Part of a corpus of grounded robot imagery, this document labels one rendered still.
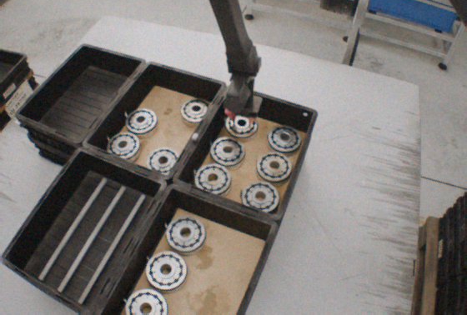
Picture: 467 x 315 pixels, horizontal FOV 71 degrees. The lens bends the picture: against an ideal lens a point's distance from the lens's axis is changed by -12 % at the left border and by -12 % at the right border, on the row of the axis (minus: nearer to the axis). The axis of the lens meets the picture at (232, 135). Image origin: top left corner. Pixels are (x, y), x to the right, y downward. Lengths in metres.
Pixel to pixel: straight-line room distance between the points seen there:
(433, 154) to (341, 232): 1.43
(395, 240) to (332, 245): 0.22
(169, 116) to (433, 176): 1.69
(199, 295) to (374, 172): 0.75
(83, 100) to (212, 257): 0.74
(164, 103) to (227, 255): 0.57
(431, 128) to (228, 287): 2.01
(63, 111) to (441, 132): 2.28
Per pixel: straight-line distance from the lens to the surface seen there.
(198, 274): 0.98
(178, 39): 1.78
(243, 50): 0.91
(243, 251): 1.00
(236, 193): 1.07
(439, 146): 2.61
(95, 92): 1.40
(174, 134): 1.20
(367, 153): 1.40
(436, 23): 3.04
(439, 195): 2.37
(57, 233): 1.11
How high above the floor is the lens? 1.76
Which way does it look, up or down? 51 degrees down
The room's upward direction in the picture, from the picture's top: 2 degrees clockwise
